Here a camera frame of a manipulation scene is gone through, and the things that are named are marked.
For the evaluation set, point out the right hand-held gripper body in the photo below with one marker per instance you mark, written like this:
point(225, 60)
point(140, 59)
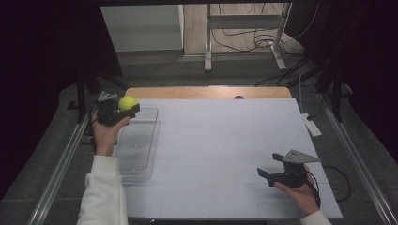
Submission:
point(289, 178)

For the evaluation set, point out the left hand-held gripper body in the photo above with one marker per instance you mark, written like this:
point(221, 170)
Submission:
point(108, 114)

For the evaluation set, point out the yellow tennis ball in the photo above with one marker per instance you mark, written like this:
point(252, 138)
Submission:
point(127, 102)

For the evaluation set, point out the clear plastic tray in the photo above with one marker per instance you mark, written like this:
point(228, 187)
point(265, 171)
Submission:
point(140, 140)

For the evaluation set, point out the person's right hand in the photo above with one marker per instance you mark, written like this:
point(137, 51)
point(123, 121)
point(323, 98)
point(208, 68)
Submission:
point(300, 197)

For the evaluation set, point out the person's left hand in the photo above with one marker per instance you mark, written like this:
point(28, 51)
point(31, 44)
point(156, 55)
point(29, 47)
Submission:
point(106, 137)

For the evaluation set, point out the black stand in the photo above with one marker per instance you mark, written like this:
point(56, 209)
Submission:
point(81, 90)
point(336, 93)

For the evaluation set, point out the white power strip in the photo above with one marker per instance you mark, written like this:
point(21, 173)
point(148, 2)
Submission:
point(311, 125)

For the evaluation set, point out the white board sheet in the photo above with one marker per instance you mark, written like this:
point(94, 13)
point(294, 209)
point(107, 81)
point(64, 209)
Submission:
point(219, 187)

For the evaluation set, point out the dark curtain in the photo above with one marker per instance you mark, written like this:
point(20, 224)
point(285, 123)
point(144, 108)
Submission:
point(40, 78)
point(369, 62)

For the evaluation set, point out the white cabinet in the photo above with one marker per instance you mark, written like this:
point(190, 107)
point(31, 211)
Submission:
point(144, 28)

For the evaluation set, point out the white metal stand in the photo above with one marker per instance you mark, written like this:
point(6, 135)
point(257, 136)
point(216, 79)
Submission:
point(244, 22)

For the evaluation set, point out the metal floor rail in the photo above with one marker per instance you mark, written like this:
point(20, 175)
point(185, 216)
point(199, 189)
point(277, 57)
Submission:
point(359, 162)
point(59, 175)

